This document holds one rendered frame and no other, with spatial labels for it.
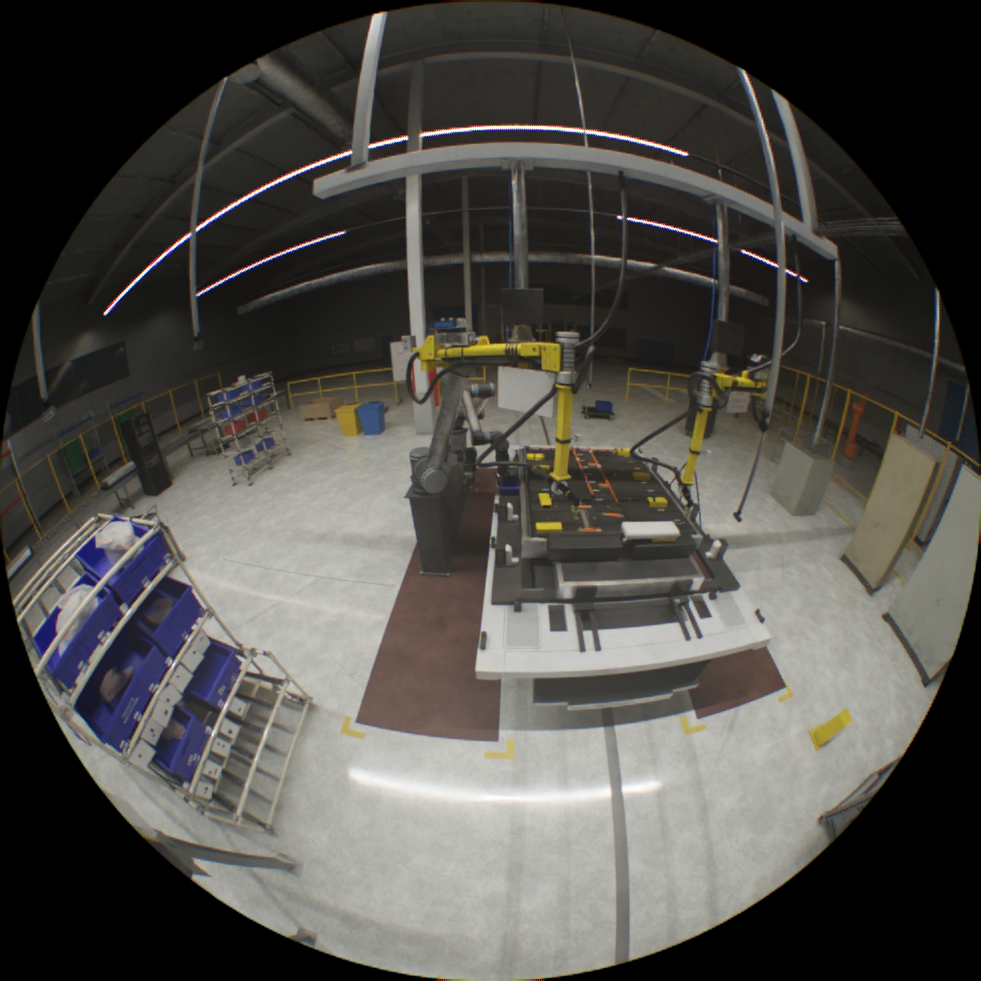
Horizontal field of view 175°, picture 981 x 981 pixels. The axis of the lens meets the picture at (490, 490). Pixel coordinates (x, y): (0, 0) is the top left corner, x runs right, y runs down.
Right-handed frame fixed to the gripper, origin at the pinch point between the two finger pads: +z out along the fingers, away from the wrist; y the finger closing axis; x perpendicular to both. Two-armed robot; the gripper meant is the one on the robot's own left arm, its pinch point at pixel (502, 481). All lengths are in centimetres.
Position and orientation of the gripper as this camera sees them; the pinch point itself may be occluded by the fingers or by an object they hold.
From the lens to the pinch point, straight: 271.3
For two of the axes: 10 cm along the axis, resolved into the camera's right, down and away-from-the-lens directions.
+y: 10.0, 0.1, -0.7
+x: 0.7, -4.9, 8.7
